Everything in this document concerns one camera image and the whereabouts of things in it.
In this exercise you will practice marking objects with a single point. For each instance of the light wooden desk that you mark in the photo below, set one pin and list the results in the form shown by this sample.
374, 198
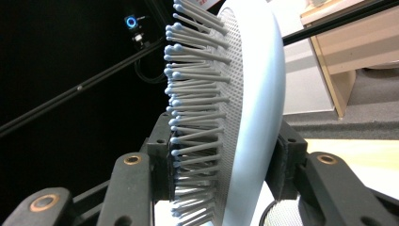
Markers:
354, 44

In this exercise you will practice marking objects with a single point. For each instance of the black metal rail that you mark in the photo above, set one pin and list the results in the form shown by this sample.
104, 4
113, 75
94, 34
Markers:
338, 23

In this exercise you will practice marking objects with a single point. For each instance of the light blue hairbrush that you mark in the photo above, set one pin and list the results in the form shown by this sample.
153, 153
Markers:
257, 109

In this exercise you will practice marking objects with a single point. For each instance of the black mesh pen holder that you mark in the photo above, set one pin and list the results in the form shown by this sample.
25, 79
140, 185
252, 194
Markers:
282, 215

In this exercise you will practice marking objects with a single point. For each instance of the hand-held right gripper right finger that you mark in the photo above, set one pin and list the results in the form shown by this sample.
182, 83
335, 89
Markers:
288, 157

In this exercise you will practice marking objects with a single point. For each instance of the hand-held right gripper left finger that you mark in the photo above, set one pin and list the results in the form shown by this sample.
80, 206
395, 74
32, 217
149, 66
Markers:
161, 163

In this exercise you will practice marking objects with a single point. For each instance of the black slanted metal bar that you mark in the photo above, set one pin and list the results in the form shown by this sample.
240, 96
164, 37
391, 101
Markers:
78, 88

